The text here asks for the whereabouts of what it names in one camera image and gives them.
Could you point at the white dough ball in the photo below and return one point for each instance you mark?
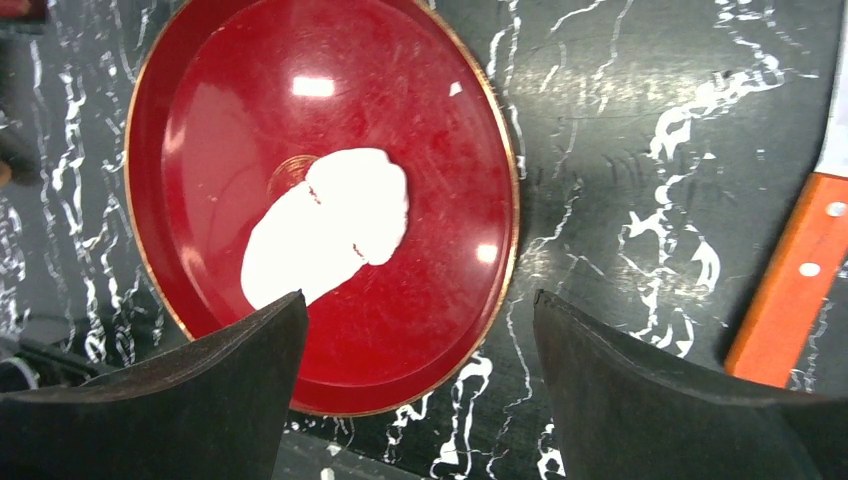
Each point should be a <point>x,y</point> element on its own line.
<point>350,210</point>

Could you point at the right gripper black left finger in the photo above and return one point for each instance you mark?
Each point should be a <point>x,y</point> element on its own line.
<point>214,408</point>

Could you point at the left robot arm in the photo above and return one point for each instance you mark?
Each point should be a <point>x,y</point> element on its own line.
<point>38,356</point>

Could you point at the round red tray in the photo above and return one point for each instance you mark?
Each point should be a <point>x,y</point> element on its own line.
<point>237,98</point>

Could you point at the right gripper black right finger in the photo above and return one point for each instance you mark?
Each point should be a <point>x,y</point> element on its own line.
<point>624,409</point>

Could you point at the wooden dough roller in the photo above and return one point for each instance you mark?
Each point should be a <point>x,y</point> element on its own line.
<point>20,163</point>

